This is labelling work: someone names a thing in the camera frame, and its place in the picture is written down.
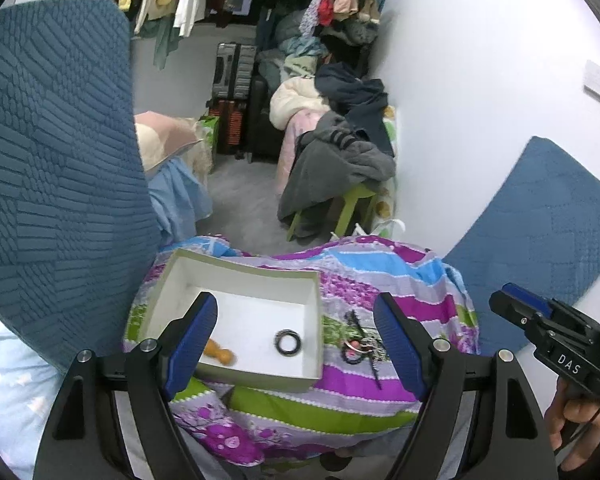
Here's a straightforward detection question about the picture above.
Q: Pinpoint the grey hard suitcase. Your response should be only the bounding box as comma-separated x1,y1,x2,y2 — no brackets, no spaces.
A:
209,42,257,155

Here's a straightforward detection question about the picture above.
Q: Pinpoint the dark navy garment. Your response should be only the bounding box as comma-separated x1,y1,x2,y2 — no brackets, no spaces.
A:
314,63,394,157

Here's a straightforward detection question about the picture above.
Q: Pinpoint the large blue quilted cushion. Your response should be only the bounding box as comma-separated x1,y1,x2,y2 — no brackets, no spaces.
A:
0,0,160,370

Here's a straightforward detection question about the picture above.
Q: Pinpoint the pink hair clip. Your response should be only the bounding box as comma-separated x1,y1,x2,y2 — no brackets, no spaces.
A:
342,339,366,361

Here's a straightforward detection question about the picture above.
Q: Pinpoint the grey clothes pile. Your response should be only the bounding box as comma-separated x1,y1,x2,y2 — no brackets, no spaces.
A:
277,112,396,221

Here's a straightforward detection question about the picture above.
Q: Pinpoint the pink cream pillow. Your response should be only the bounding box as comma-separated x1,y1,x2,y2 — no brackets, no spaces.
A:
134,112,202,177

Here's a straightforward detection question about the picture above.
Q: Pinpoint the green plastic stool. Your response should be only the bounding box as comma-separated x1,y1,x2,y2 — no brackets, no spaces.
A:
285,183,382,242

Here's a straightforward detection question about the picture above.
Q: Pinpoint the black hair clip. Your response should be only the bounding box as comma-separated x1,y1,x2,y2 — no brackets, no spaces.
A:
340,310,382,390

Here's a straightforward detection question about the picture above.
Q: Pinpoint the person's right hand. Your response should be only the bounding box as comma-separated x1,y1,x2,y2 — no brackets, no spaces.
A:
544,378,600,474

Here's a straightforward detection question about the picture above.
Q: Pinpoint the colourful patterned cloth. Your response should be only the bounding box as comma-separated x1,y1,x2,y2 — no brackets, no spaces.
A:
123,236,479,467

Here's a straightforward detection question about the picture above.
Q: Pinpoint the green white cardboard box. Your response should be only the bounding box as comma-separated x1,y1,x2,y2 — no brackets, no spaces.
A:
137,248,323,392

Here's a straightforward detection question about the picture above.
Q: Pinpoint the small blue quilted cushion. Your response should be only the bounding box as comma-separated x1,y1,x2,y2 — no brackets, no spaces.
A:
445,136,600,356

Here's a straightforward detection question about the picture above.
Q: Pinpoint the orange gourd-shaped pendant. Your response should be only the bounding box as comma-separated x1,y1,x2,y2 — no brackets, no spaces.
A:
204,339,235,366

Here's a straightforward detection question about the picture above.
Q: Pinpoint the black hair tie ring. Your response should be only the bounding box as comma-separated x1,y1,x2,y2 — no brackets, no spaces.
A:
273,328,304,358

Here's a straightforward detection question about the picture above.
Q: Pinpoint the light blue blanket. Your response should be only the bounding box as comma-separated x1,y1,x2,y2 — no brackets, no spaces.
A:
148,156,212,246

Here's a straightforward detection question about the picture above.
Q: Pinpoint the cream fluffy blanket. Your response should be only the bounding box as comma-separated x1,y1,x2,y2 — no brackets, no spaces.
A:
268,77,330,130

